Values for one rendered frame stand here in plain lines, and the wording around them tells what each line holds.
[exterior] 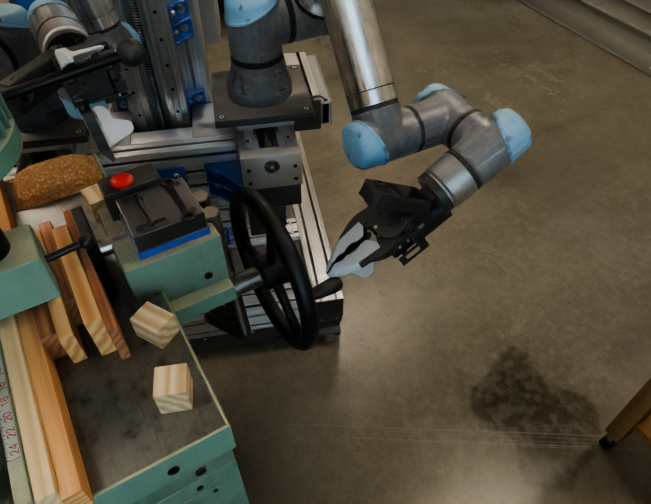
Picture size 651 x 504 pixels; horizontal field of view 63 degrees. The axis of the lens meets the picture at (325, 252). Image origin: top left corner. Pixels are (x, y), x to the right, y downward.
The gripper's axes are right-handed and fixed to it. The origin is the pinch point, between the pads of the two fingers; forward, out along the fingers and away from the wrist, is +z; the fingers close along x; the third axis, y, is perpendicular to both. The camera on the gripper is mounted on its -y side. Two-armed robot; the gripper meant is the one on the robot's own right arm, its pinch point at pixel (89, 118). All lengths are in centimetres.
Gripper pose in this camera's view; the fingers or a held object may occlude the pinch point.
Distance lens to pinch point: 77.5
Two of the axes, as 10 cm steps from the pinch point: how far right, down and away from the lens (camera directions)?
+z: 5.1, 6.2, -5.9
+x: 0.5, 6.7, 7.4
